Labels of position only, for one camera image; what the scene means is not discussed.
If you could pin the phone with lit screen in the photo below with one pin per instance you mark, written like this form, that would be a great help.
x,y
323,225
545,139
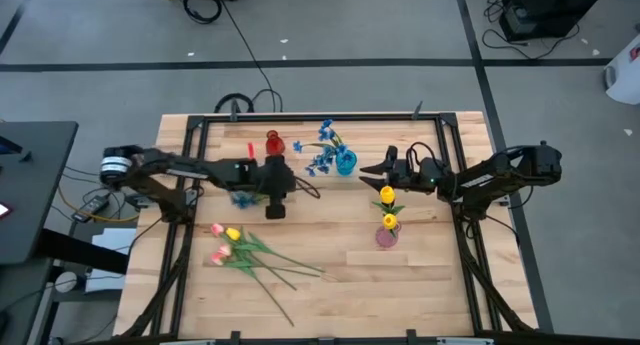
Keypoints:
x,y
4,210

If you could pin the black metal table frame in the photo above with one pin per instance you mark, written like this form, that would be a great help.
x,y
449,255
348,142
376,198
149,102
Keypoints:
x,y
320,117

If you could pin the red glass vase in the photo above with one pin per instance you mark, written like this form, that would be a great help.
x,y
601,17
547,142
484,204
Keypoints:
x,y
275,144

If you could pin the dark tablet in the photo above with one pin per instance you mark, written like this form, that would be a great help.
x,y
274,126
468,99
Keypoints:
x,y
7,146

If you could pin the black desk beam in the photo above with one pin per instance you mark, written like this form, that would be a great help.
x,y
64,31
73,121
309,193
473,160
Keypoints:
x,y
80,252

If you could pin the blue artificial flower bunch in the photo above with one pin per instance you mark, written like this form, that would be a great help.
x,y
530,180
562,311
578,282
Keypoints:
x,y
327,133
243,200

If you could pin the teal glass vase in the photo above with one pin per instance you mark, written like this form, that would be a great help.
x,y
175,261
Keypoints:
x,y
346,162

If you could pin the white sheet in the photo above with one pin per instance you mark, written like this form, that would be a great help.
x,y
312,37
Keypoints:
x,y
117,240

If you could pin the yellow artificial tulip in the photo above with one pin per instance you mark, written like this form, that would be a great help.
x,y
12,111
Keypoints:
x,y
233,233
387,195
390,221

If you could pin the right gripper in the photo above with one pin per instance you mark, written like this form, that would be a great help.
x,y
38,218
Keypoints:
x,y
420,176

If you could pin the pink artificial tulip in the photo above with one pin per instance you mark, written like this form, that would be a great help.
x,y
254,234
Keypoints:
x,y
217,229
218,259
225,250

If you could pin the white container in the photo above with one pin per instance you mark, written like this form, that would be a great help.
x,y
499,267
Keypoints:
x,y
625,75

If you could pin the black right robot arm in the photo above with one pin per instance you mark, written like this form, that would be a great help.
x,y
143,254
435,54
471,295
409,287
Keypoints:
x,y
500,172

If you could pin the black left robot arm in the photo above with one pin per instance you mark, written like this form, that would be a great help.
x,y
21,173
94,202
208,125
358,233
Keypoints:
x,y
165,167

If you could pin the black power adapter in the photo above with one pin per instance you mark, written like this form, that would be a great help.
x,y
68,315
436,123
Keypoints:
x,y
90,208

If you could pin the black equipment case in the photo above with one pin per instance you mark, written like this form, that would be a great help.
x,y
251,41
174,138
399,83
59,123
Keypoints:
x,y
550,5

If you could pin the white round disc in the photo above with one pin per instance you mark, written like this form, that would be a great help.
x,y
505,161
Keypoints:
x,y
65,282

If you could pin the purple glass vase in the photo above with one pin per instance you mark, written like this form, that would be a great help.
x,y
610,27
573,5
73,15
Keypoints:
x,y
386,240

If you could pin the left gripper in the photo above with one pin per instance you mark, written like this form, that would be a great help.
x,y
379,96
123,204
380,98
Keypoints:
x,y
260,177

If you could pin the black desk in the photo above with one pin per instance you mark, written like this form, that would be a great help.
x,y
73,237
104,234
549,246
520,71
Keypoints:
x,y
30,185

